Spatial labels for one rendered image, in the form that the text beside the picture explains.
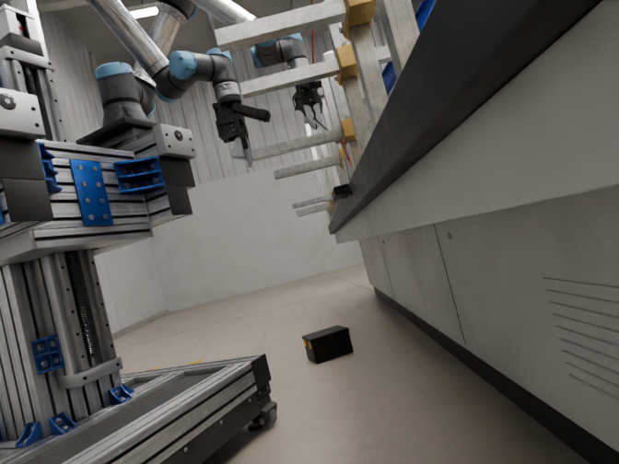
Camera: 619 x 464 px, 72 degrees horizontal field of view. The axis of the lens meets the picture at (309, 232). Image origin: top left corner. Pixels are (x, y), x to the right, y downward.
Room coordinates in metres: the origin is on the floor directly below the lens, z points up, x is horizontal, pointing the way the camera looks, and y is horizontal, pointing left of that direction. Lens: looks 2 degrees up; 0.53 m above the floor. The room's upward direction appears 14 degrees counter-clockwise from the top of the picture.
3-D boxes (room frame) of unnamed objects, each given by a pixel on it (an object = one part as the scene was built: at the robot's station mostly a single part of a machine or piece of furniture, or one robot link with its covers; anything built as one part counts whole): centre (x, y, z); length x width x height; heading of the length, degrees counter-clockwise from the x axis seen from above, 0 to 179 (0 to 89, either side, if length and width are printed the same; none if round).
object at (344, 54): (1.05, -0.19, 0.95); 0.14 x 0.06 x 0.05; 179
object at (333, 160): (1.53, -0.14, 0.82); 0.44 x 0.03 x 0.04; 89
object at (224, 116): (1.28, 0.15, 0.97); 0.09 x 0.08 x 0.12; 89
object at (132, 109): (1.38, 0.49, 1.09); 0.15 x 0.15 x 0.10
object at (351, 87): (1.07, -0.19, 0.89); 0.04 x 0.04 x 0.48; 89
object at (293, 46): (1.53, -0.10, 1.25); 0.09 x 0.08 x 0.11; 92
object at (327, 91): (1.57, -0.20, 0.92); 0.04 x 0.04 x 0.48; 89
